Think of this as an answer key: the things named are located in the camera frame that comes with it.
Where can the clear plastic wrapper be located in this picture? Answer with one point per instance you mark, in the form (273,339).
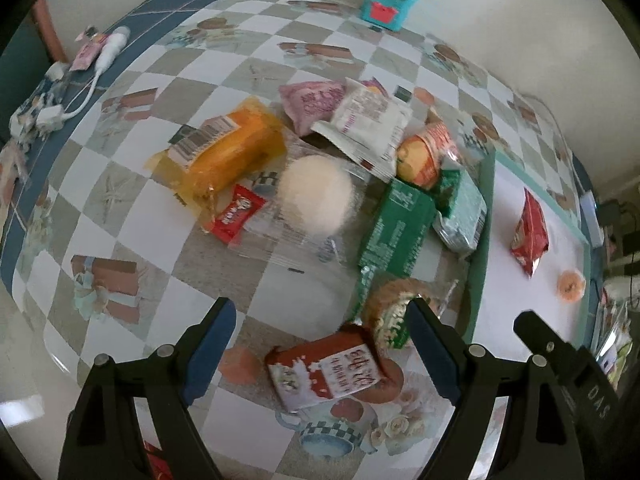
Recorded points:
(27,105)

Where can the brown door frame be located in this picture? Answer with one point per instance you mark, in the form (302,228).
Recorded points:
(47,30)

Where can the red white milk snack packet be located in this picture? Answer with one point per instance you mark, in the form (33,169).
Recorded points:
(320,375)

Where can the teal box with red mark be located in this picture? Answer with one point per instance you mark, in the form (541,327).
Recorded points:
(390,2)

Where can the red chips packet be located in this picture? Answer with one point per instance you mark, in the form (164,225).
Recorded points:
(530,232)

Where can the pink swiss roll snack packet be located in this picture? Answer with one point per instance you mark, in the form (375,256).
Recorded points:
(305,102)

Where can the white plug adapter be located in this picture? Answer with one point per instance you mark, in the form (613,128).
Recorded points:
(57,70)

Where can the small pink packet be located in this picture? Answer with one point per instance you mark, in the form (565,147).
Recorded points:
(85,57)

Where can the small orange jelly cup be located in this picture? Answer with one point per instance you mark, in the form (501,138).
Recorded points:
(571,285)

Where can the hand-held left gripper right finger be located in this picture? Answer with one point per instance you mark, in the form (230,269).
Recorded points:
(432,355)

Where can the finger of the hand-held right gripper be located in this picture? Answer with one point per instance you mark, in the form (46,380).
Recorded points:
(542,342)

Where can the small red candy packet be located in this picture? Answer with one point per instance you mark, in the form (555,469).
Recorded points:
(232,212)

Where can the white tray with green rim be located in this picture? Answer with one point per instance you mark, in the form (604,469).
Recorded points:
(505,260)

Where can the white snack packet red print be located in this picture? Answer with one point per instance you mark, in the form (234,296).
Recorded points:
(365,120)

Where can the green snack box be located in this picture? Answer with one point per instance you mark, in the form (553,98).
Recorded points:
(395,225)

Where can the clear packet with white cake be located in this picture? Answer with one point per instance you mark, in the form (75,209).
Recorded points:
(315,195)

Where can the small dark square packet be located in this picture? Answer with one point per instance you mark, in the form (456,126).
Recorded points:
(403,93)

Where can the muffin in clear wrapper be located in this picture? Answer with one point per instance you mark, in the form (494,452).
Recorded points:
(385,305)

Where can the orange yellow cake packet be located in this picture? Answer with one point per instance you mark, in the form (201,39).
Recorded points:
(235,152)

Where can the orange red bun packet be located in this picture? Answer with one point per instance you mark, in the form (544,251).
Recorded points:
(422,157)

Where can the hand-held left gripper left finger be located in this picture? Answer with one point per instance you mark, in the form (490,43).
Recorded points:
(210,350)

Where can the green silver snack packet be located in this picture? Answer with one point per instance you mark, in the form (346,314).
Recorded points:
(462,215)

